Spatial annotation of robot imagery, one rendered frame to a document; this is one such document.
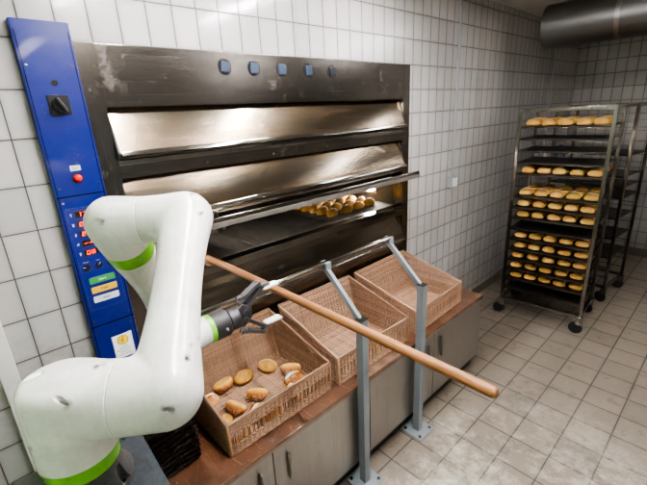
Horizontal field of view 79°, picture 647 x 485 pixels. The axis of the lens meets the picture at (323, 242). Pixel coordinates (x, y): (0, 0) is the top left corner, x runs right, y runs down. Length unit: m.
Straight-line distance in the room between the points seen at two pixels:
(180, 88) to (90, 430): 1.34
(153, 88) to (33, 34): 0.39
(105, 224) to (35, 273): 0.74
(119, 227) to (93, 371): 0.34
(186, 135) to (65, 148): 0.44
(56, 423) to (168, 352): 0.19
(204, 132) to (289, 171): 0.51
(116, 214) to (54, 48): 0.79
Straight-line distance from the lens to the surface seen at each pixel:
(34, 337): 1.77
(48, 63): 1.63
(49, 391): 0.78
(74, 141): 1.63
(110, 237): 0.99
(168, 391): 0.72
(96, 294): 1.73
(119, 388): 0.74
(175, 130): 1.77
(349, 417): 2.08
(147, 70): 1.75
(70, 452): 0.82
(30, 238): 1.66
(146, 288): 1.18
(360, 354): 1.87
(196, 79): 1.83
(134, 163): 1.70
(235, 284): 2.02
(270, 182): 2.00
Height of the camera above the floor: 1.84
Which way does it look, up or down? 18 degrees down
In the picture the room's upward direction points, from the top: 3 degrees counter-clockwise
